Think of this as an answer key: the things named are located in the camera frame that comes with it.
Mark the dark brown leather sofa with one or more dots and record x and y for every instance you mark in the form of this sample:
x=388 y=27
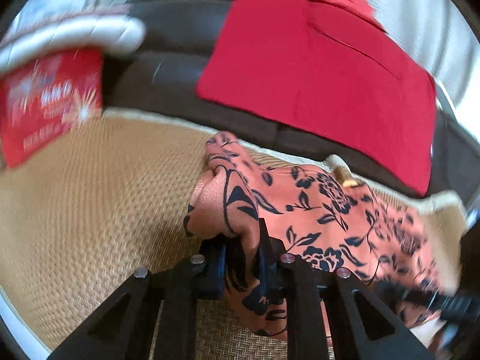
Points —
x=161 y=77

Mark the red folded cloth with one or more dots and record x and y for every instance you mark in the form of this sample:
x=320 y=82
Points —
x=317 y=66

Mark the woven bamboo mat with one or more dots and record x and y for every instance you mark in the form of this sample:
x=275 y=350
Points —
x=83 y=213

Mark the orange floral garment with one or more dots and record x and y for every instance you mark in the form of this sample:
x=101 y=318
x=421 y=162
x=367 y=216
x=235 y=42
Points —
x=318 y=219

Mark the white quilted cushion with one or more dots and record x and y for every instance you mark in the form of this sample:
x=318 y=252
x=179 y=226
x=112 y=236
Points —
x=112 y=30

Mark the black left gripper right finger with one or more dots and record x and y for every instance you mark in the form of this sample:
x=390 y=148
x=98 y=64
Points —
x=332 y=315

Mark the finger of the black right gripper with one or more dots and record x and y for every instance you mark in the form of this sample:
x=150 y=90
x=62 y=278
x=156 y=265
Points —
x=463 y=307

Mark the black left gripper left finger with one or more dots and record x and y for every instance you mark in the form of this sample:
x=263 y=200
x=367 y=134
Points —
x=151 y=316

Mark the red egg roll box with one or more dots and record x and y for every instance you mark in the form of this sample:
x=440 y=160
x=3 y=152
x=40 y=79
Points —
x=47 y=98

